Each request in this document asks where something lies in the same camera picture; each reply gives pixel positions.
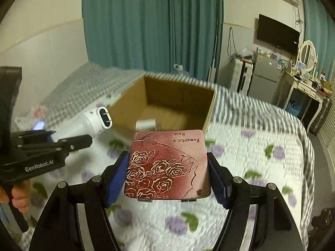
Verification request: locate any white cylindrical charger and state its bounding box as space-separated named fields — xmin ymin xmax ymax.
xmin=56 ymin=106 xmax=112 ymax=138

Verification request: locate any red rose tin box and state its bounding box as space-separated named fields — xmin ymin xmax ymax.
xmin=124 ymin=130 xmax=211 ymax=200

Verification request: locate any white power adapter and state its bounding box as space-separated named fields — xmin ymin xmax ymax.
xmin=135 ymin=119 xmax=161 ymax=131

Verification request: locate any person's left hand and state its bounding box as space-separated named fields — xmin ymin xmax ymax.
xmin=0 ymin=180 xmax=31 ymax=213

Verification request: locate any smartphone with lit screen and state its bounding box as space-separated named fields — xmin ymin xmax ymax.
xmin=32 ymin=121 xmax=45 ymax=131

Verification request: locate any grey checkered bedsheet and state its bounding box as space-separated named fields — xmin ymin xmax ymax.
xmin=15 ymin=62 xmax=316 ymax=241

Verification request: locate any white floral quilt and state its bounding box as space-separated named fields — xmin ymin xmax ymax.
xmin=20 ymin=101 xmax=308 ymax=251

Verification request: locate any white louvered wardrobe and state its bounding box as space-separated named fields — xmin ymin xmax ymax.
xmin=317 ymin=64 xmax=335 ymax=168

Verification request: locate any open cardboard box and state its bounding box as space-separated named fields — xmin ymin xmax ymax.
xmin=108 ymin=76 xmax=215 ymax=145

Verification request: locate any water jug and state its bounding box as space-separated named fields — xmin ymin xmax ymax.
xmin=172 ymin=64 xmax=189 ymax=77

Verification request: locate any dark suitcase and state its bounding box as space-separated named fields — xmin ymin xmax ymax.
xmin=309 ymin=97 xmax=333 ymax=136

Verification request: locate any green curtain left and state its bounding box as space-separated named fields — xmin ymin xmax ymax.
xmin=82 ymin=0 xmax=224 ymax=81

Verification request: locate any green curtain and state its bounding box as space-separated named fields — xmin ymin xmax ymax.
xmin=303 ymin=0 xmax=334 ymax=81
xmin=82 ymin=0 xmax=224 ymax=81

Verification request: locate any white dressing table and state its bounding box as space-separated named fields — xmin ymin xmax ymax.
xmin=276 ymin=70 xmax=325 ymax=134

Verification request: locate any white suitcase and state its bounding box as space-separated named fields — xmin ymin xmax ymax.
xmin=229 ymin=58 xmax=253 ymax=96

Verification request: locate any silver mini fridge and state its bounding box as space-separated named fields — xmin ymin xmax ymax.
xmin=247 ymin=54 xmax=281 ymax=103

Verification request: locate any white oval mirror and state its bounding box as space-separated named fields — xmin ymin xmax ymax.
xmin=298 ymin=40 xmax=318 ymax=73

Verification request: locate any green curtain right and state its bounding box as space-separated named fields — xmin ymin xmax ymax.
xmin=303 ymin=0 xmax=334 ymax=81

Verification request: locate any black wall television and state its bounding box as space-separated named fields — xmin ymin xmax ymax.
xmin=257 ymin=14 xmax=300 ymax=56

